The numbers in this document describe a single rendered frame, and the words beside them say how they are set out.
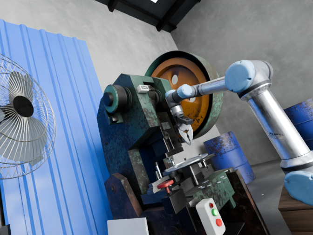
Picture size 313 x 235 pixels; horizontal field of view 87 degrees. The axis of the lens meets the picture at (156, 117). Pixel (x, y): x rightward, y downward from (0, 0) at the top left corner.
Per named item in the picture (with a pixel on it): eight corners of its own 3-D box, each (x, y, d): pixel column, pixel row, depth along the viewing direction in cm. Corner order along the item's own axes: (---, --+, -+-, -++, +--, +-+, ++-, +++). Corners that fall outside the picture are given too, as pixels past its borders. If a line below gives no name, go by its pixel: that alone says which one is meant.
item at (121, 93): (139, 109, 106) (127, 79, 111) (124, 110, 97) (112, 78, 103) (122, 123, 120) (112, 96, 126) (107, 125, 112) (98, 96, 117)
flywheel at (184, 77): (149, 94, 201) (180, 146, 176) (137, 93, 186) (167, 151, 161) (190, 44, 157) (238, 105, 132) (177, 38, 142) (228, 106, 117)
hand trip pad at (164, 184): (180, 195, 74) (173, 178, 76) (172, 201, 70) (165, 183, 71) (169, 197, 78) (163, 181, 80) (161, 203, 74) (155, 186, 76)
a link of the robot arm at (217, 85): (280, 55, 70) (196, 82, 112) (268, 55, 64) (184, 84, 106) (284, 82, 71) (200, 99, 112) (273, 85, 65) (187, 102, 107)
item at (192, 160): (182, 168, 87) (182, 167, 87) (158, 174, 111) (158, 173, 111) (216, 150, 103) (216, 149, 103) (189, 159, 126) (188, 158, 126)
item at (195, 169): (224, 174, 97) (214, 152, 100) (214, 183, 87) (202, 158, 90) (192, 181, 113) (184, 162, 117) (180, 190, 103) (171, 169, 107)
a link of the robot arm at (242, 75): (356, 189, 52) (260, 52, 66) (344, 213, 44) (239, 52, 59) (311, 191, 62) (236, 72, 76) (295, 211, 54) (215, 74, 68)
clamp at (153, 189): (173, 182, 105) (166, 166, 108) (153, 193, 93) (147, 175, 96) (166, 183, 109) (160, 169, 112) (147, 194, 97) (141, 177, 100)
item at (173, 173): (187, 169, 116) (184, 162, 117) (173, 176, 105) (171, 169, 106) (178, 172, 122) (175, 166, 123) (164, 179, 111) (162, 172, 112)
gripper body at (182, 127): (186, 131, 110) (180, 114, 112) (192, 128, 102) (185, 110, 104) (176, 134, 108) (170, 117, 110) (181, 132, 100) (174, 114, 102)
